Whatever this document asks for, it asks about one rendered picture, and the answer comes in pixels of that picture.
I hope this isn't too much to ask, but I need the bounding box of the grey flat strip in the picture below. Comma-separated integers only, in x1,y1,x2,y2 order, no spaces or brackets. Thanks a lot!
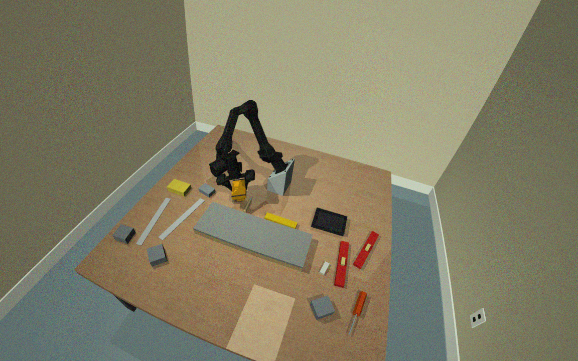
136,198,171,245
159,199,205,240

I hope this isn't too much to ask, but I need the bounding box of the long red flat bar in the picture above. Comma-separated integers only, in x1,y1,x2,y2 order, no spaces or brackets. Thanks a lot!
353,231,379,269
335,241,349,287

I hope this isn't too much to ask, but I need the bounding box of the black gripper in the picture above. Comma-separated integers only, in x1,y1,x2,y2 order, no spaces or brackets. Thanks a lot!
216,165,255,191

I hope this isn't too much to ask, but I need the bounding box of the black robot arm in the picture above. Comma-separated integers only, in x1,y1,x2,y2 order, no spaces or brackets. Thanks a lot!
209,100,288,177

